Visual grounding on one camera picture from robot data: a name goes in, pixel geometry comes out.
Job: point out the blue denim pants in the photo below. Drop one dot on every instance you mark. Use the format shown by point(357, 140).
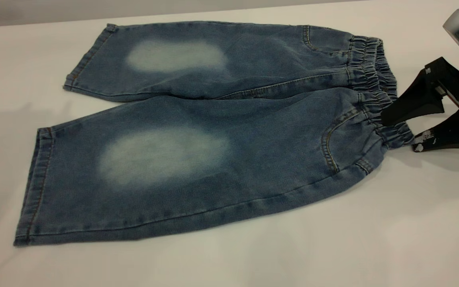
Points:
point(253, 119)

